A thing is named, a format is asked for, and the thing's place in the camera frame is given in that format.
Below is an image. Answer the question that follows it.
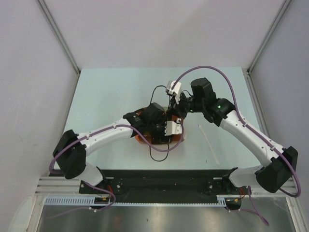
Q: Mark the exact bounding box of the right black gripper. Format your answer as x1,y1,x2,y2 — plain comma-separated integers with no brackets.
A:
166,90,204,120

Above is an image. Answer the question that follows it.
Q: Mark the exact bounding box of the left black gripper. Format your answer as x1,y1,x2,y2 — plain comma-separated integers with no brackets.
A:
146,114,171,143

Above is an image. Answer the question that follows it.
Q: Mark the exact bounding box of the orange paper bag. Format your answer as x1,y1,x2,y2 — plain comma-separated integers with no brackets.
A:
134,85,187,162

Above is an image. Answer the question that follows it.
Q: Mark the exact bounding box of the white straw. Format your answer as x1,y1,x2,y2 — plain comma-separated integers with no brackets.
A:
198,124,220,165

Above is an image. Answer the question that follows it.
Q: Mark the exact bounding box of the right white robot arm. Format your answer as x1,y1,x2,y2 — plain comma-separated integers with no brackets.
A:
166,78,298,194

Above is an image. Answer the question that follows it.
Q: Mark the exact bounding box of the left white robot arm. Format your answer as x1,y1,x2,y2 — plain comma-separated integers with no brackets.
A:
49,102,179,193

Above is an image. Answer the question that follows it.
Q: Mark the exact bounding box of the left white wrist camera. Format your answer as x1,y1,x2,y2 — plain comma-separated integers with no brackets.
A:
165,118,183,136

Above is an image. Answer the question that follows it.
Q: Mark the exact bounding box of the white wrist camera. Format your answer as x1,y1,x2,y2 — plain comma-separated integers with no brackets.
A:
165,118,183,136
166,81,182,104

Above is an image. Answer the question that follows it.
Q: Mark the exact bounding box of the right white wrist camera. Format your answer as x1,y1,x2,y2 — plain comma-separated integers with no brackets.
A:
166,81,182,104

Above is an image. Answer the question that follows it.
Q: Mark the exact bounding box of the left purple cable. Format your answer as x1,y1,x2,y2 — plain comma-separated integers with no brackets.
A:
49,119,185,219

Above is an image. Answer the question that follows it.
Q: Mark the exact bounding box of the purple cable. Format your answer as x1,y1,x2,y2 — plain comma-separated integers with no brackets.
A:
170,65,302,227
49,119,185,219

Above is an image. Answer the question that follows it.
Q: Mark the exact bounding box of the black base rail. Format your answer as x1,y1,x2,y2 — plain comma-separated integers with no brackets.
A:
79,169,282,204

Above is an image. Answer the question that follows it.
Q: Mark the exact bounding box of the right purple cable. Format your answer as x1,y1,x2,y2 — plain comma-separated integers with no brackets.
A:
170,65,302,227

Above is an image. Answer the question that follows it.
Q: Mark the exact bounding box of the white slotted cable duct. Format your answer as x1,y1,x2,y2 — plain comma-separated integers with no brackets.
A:
44,196,226,207

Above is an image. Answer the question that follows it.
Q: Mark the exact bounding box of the right aluminium frame post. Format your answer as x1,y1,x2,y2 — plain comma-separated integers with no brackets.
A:
246,0,294,75

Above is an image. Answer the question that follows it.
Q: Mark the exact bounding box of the aluminium frame post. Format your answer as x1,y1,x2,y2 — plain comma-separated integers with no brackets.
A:
246,0,294,75
36,0,81,77

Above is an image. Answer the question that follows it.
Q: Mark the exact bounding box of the left aluminium frame post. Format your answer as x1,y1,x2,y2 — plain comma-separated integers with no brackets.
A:
36,0,81,77

